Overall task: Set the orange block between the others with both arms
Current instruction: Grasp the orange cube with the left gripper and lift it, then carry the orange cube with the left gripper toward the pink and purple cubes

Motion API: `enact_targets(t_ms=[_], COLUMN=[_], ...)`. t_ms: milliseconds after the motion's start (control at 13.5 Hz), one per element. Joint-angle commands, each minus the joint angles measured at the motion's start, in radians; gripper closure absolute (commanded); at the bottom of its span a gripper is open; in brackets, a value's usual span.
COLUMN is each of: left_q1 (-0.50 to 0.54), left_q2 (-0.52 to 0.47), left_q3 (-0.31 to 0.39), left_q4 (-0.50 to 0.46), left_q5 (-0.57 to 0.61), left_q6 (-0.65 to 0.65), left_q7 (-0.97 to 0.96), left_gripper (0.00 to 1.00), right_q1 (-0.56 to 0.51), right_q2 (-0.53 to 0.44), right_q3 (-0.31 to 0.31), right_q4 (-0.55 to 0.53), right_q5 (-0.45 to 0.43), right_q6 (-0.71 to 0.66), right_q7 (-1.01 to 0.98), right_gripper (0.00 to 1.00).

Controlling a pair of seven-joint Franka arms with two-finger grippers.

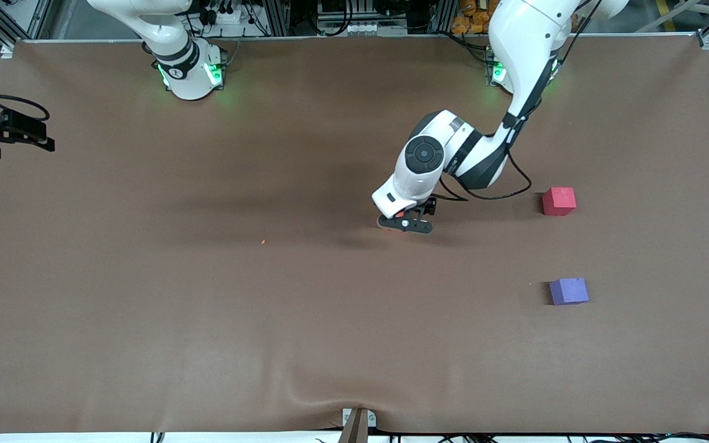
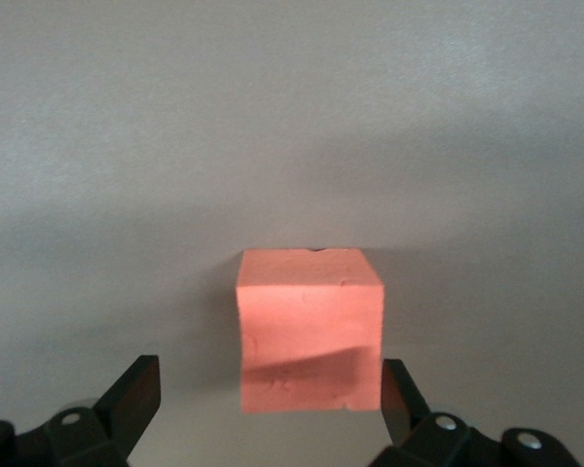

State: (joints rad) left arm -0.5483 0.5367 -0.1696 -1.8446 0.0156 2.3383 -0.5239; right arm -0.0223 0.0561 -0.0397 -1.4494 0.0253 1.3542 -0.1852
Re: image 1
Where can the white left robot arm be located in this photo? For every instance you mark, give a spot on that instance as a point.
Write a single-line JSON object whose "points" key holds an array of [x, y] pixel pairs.
{"points": [[520, 37]]}

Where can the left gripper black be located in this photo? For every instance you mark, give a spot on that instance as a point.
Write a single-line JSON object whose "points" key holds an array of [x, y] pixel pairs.
{"points": [[429, 207]]}

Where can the white power strip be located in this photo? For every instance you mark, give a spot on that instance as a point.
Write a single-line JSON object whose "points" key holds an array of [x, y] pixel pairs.
{"points": [[231, 15]]}

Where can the brown table cover sheet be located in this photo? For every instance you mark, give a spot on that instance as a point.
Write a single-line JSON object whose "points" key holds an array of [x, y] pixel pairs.
{"points": [[145, 320]]}

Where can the right arm base control board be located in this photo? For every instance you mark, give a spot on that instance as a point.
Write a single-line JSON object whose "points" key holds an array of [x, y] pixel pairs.
{"points": [[216, 71]]}

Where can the left arm base control board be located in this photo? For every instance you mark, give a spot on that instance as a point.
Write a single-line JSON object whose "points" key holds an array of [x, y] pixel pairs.
{"points": [[496, 71]]}

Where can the purple foam cube block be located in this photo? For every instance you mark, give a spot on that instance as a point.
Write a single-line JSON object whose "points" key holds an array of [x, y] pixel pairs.
{"points": [[568, 291]]}

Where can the red foam cube block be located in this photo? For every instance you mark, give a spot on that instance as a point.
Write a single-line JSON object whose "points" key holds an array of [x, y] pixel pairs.
{"points": [[559, 202]]}

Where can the pile of orange toys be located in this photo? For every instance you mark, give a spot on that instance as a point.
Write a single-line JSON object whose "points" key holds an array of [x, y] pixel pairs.
{"points": [[471, 18]]}

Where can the metal table clamp bracket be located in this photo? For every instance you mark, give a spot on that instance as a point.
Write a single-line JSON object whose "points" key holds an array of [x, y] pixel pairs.
{"points": [[347, 418]]}

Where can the white terminal block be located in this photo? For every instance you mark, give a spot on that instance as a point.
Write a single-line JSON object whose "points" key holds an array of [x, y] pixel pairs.
{"points": [[360, 28]]}

